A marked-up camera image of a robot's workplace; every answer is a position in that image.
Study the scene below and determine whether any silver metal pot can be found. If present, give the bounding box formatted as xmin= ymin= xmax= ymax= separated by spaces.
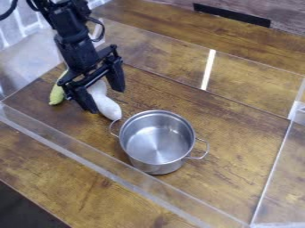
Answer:
xmin=108 ymin=110 xmax=210 ymax=175

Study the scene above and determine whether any clear acrylic triangular stand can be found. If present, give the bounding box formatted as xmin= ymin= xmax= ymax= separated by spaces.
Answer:
xmin=68 ymin=17 xmax=107 ymax=52

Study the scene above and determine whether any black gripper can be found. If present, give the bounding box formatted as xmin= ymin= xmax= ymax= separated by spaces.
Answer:
xmin=55 ymin=35 xmax=126 ymax=114

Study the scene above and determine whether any black bar on table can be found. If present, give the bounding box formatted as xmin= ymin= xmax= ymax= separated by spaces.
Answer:
xmin=193 ymin=3 xmax=272 ymax=28

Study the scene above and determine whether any yellow handled metal peeler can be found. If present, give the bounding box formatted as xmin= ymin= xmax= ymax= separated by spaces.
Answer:
xmin=50 ymin=84 xmax=64 ymax=106

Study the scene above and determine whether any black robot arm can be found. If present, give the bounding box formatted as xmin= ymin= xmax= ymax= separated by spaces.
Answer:
xmin=27 ymin=0 xmax=126 ymax=113

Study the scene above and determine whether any clear acrylic tray wall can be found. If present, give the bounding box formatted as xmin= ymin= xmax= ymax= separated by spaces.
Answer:
xmin=0 ymin=102 xmax=305 ymax=228

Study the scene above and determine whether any white plush mushroom red cap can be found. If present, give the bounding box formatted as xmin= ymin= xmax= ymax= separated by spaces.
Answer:
xmin=87 ymin=80 xmax=122 ymax=120

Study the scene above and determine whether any black cable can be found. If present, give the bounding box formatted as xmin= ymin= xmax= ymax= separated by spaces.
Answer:
xmin=84 ymin=16 xmax=107 ymax=43

